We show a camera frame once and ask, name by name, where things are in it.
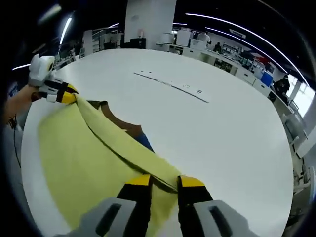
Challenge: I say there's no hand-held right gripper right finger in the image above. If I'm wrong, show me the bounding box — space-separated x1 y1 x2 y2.
176 174 259 237

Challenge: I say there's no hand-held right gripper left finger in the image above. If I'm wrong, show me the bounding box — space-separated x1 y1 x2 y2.
80 174 154 237

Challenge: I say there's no yellow grey blue garment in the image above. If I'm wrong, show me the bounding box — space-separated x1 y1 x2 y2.
37 95 184 237

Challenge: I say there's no person's left hand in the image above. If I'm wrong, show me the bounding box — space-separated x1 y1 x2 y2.
29 85 46 102

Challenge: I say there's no white square pillar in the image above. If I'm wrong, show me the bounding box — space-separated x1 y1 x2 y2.
124 0 177 50

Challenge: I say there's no white counter with drawers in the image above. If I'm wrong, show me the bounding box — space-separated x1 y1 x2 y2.
155 41 272 97

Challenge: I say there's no blue storage box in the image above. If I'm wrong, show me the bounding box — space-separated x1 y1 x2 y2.
260 71 274 87

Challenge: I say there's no short ceiling light strip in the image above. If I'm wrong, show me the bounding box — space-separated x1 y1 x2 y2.
206 26 282 75

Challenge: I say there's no long ceiling light strip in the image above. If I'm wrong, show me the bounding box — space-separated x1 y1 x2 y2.
185 12 309 84

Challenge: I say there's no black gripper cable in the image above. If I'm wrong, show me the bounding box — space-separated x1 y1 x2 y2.
9 118 23 169

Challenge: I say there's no table cable slot strip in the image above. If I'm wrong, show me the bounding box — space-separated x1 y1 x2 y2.
133 71 210 104

